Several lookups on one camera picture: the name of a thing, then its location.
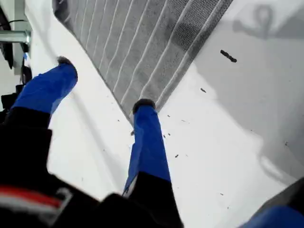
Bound steel post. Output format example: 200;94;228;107
0;30;32;44

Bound grey white-striped towel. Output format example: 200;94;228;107
51;0;235;124

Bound red white servo wire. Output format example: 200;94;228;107
0;184;73;214

